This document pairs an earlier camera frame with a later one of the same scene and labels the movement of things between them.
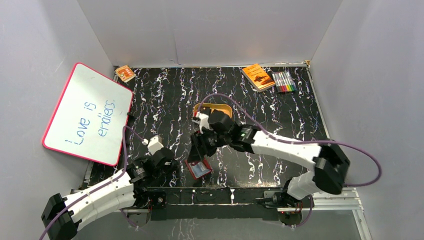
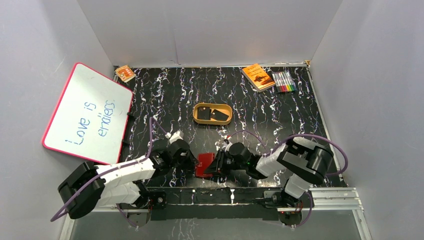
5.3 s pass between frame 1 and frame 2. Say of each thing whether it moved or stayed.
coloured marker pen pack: stayed
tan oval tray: stayed
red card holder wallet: stayed
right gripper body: moved
